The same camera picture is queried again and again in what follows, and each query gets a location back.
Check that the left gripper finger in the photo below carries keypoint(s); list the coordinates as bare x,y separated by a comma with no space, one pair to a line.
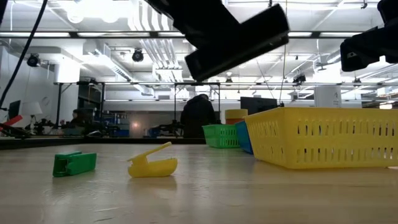
208,32

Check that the black stapler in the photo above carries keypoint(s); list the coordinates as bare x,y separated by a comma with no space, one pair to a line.
248,40

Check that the black background robot arm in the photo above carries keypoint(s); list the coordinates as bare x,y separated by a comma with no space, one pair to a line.
169,127

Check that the yellow staple remover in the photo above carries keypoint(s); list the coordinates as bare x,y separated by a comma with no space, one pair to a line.
152,169

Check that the green staple remover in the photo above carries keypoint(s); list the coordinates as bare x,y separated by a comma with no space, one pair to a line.
81,163

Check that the white pillar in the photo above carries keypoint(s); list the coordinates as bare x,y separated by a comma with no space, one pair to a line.
326,96

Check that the black ceiling spotlight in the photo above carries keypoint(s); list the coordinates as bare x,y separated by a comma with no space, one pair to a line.
299,78
137,55
33,60

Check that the standing person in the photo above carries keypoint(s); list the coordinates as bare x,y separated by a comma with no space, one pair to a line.
197,115

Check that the yellow orange cylinder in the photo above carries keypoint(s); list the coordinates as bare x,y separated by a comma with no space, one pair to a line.
235,115

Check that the black monitor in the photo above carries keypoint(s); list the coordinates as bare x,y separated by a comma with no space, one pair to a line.
258,105

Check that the green plastic basket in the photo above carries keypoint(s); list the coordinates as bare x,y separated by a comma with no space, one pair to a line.
220,135

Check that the yellow plastic basket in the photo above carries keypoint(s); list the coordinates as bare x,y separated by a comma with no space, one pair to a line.
311,141

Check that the blue plastic basket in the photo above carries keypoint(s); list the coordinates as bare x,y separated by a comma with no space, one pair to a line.
244,137

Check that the black overhead crossbar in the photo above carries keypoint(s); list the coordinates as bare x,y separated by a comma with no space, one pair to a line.
73,34

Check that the white ceiling box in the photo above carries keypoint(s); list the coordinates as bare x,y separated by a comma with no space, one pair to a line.
66,73

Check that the seated person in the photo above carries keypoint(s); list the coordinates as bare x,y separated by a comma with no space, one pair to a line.
77,119

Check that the white table lamp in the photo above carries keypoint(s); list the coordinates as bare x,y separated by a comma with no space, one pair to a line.
31,108

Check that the small dark monitor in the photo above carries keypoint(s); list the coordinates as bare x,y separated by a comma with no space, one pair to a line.
14,110

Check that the black background rack frame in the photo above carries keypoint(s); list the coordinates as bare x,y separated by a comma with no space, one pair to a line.
175,102

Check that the black table frame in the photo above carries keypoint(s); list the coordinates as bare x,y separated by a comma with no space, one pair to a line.
93,141

